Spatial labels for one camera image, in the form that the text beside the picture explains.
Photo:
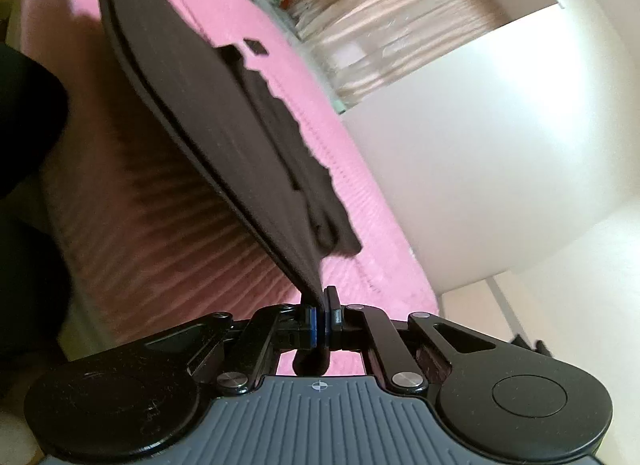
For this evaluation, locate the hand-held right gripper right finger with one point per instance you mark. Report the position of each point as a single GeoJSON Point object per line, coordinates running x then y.
{"type": "Point", "coordinates": [326, 325]}

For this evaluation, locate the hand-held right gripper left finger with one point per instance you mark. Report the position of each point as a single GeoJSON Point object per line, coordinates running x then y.
{"type": "Point", "coordinates": [313, 326]}

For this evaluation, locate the black garment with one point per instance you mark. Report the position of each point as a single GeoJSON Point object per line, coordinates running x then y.
{"type": "Point", "coordinates": [200, 95]}

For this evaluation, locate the pink fuzzy blanket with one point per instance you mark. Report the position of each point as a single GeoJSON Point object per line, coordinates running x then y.
{"type": "Point", "coordinates": [320, 110]}

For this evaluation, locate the black smartphone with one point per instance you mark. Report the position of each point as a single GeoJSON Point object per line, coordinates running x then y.
{"type": "Point", "coordinates": [256, 47]}

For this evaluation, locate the striped beige curtain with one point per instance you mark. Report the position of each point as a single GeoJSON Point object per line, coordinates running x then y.
{"type": "Point", "coordinates": [400, 30]}

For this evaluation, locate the person's dark clothing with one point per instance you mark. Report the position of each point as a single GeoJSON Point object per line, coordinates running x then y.
{"type": "Point", "coordinates": [25, 145]}

